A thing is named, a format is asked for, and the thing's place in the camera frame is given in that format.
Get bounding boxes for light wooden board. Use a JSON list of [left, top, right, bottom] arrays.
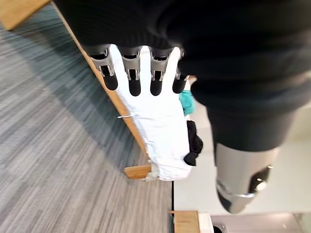
[[0, 0, 51, 31]]

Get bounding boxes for black clothes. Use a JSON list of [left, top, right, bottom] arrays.
[[183, 120, 204, 167]]

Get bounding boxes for grey white container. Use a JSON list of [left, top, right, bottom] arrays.
[[198, 212, 311, 233]]

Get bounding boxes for white bed sheet mattress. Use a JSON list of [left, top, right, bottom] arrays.
[[108, 45, 198, 182]]

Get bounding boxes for small wooden cabinet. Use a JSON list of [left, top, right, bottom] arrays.
[[169, 210, 200, 233]]

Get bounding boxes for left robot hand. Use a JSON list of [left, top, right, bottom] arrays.
[[52, 0, 311, 215]]

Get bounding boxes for teal cloth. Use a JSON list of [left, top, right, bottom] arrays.
[[179, 89, 197, 117]]

